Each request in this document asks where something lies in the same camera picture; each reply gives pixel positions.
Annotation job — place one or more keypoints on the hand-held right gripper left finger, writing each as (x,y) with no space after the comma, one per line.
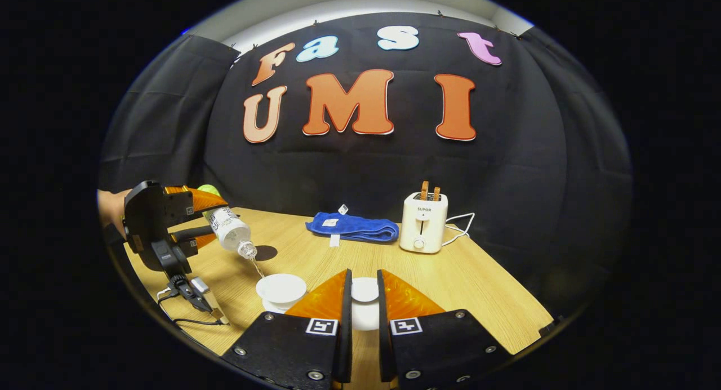
(345,333)

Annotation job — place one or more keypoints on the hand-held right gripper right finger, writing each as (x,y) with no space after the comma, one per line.
(384,333)

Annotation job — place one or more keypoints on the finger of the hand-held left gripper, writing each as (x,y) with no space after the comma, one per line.
(205,201)
(191,235)

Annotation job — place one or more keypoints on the clear plastic water bottle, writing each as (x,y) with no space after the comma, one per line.
(231,229)

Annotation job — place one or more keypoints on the white teacup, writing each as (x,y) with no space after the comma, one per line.
(280,288)

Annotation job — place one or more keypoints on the blue folded towel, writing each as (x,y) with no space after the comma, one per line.
(355,226)

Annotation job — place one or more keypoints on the white toaster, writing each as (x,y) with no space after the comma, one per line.
(422,226)

